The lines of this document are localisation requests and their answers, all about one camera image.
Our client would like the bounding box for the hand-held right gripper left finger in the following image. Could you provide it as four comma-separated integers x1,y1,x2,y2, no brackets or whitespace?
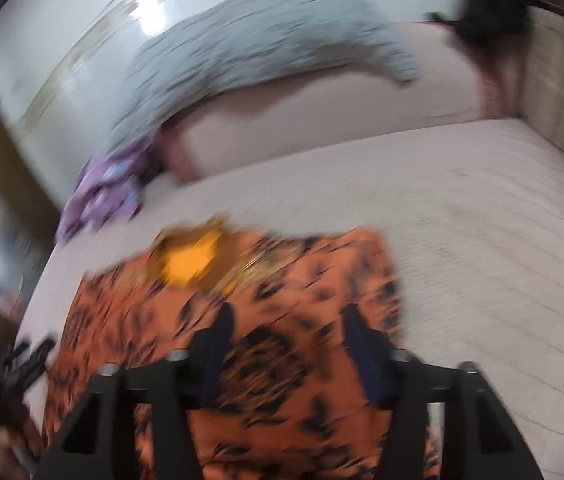
37,304,237,480

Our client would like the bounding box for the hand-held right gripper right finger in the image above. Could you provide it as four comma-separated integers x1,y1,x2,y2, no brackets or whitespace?
342,305,545,480

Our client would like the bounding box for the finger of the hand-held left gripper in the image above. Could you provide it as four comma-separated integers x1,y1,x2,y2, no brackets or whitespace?
9,337,58,391

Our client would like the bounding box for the orange black floral garment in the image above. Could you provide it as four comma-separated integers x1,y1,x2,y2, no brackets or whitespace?
42,217,442,480

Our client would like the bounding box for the person's left hand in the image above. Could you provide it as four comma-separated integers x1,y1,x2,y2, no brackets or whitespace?
0,427,30,477

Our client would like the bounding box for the purple printed cloth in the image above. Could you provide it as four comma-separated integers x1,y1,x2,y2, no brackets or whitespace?
54,140,160,246

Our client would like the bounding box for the long pink pillow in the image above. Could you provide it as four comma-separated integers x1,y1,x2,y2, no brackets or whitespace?
162,21,505,182

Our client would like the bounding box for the grey quilted pillow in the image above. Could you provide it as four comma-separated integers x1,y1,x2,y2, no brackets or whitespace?
107,0,423,158

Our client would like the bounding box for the black cloth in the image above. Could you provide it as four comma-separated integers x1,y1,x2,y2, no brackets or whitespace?
424,0,538,47

